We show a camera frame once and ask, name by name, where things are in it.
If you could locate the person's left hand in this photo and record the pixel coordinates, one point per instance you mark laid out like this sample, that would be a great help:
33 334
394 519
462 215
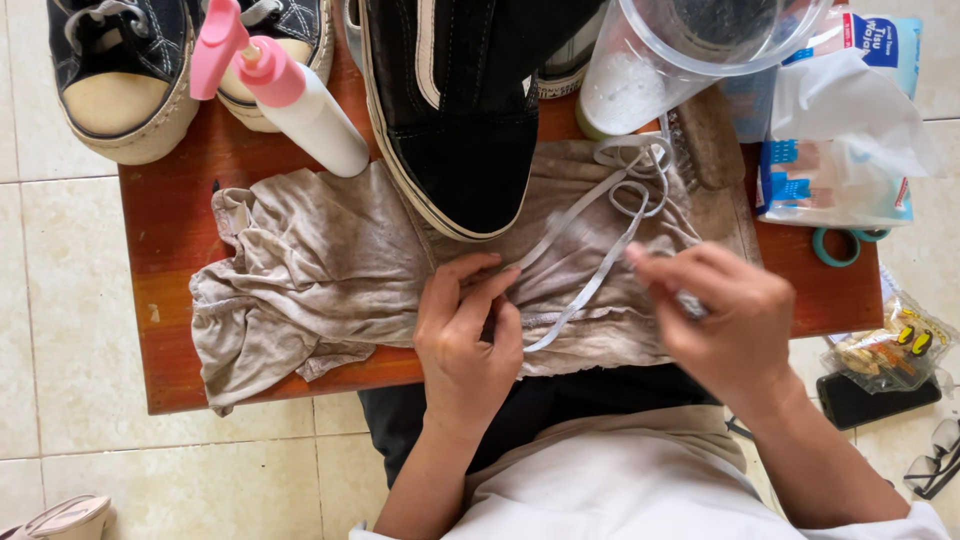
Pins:
461 360

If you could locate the person's right hand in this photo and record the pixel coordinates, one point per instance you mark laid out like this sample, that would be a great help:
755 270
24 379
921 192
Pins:
735 322

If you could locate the person's right fingers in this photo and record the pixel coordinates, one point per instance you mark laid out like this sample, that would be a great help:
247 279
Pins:
660 266

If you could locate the white shoelace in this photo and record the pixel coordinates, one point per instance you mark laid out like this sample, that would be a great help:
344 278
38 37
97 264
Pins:
596 276

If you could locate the wooden scrubbing brush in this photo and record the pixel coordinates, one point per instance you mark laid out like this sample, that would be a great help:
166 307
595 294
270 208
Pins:
709 139

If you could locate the clear plastic jug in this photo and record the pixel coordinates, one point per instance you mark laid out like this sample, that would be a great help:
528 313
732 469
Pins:
637 82

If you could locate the person's black trousers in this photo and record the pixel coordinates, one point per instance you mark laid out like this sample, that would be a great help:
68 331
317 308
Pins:
540 409

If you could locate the grey white sneaker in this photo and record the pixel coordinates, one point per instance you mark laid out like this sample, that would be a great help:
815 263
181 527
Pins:
566 71

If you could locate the person's white shirt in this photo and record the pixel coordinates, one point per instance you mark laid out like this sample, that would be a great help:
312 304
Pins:
622 487

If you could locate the opened tissue pack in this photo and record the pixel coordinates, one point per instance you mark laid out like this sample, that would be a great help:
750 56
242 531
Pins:
840 127

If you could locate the clear snack packet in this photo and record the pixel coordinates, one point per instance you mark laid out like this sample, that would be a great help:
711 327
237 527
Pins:
889 349

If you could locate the black phone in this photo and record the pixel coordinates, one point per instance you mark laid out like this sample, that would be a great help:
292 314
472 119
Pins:
862 409

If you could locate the black sneaker with white stripe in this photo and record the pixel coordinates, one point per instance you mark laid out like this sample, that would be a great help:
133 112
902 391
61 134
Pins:
465 112

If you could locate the black framed eyeglasses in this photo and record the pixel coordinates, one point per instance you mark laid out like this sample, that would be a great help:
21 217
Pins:
934 461

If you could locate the dirty grey cloth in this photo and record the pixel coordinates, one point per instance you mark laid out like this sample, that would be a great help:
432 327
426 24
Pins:
322 277

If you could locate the white bottle with pink pump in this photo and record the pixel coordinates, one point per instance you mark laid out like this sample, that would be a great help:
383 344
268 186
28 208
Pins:
322 120

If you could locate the black canvas sneaker cream toe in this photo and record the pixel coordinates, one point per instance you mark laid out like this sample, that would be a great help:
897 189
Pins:
120 82
304 30

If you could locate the beige sandal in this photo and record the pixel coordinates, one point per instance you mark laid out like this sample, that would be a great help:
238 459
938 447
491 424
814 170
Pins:
64 521

